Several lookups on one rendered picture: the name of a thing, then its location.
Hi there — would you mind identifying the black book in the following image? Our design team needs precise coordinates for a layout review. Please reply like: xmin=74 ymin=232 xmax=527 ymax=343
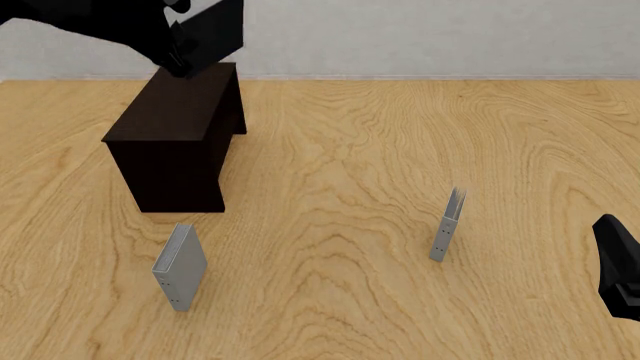
xmin=179 ymin=0 xmax=245 ymax=75

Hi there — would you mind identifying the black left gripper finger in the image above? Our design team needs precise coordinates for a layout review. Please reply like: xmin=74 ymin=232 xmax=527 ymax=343
xmin=158 ymin=20 xmax=198 ymax=80

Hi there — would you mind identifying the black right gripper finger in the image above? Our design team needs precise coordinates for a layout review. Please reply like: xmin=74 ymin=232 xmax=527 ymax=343
xmin=591 ymin=213 xmax=640 ymax=289

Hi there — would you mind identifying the dark wooden cabinet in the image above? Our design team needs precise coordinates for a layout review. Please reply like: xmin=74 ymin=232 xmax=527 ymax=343
xmin=101 ymin=61 xmax=248 ymax=214

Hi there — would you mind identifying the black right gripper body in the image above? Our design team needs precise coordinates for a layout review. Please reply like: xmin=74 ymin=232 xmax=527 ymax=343
xmin=598 ymin=283 xmax=640 ymax=322

